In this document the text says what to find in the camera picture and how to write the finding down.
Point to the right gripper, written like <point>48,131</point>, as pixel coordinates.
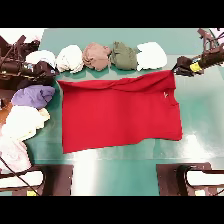
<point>183,65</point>

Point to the red T-shirt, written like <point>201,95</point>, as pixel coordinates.
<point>116,113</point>

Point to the white garment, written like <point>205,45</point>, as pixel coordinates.
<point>151,56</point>
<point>41,56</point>

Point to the green garment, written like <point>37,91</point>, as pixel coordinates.
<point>124,56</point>

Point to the brown garment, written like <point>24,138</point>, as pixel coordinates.
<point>96,56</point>

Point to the cream garment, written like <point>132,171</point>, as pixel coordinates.
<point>69,59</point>
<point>23,121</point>

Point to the purple garment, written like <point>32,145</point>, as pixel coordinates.
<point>33,96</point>

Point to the pink garment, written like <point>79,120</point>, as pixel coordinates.
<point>13,153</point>

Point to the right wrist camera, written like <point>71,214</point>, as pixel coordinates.
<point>206,38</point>

